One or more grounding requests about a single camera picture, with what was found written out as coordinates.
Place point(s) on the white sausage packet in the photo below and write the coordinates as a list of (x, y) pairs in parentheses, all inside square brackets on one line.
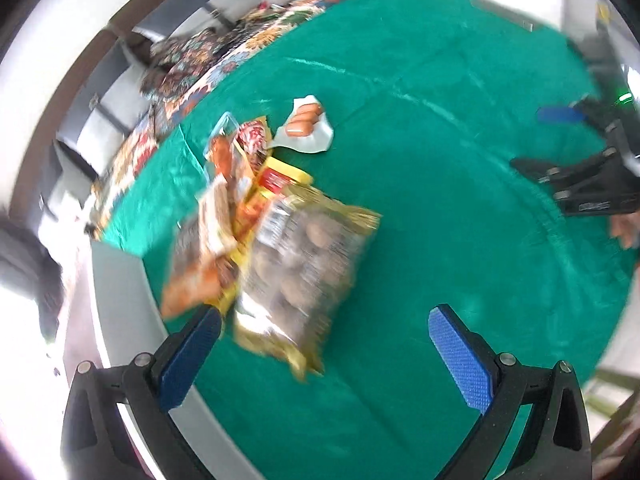
[(305, 127)]

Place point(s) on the grey curtain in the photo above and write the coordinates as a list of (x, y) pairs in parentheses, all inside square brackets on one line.
[(30, 280)]

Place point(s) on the red printed candy packet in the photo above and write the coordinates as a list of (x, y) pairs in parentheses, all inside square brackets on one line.
[(254, 136)]

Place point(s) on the orange snack packet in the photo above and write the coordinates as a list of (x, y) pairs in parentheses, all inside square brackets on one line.
[(192, 265)]

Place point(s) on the wooden frame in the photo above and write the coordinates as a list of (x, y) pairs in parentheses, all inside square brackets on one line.
[(617, 400)]

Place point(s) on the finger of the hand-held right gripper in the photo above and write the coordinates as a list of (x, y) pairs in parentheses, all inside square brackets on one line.
[(575, 172), (560, 114)]

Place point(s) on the yellow snack packet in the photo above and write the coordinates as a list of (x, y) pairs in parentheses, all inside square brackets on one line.
[(285, 177)]

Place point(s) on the dark patterned pillow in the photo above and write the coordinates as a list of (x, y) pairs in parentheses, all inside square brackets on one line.
[(170, 80), (190, 47)]

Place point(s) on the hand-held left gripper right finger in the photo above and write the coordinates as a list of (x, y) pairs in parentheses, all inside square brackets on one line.
[(460, 360)]

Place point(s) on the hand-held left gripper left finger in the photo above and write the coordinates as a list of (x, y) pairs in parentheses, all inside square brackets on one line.
[(190, 360)]

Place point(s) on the brown headboard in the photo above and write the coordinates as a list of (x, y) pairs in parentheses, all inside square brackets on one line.
[(30, 125)]

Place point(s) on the person's right hand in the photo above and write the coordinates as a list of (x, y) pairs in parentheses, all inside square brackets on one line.
[(627, 230)]

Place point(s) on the floral bedsheet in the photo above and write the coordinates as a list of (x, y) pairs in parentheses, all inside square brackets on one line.
[(220, 67)]

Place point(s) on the clear gold potato bag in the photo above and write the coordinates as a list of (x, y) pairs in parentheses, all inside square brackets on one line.
[(300, 270)]

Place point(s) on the grey board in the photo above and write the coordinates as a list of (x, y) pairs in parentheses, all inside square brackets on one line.
[(125, 320)]

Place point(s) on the grey two-tone headboard cushion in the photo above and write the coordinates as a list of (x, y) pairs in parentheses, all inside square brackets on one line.
[(195, 5), (107, 90), (65, 180)]

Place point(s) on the green velvet blanket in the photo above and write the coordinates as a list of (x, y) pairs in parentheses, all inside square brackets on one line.
[(440, 200)]

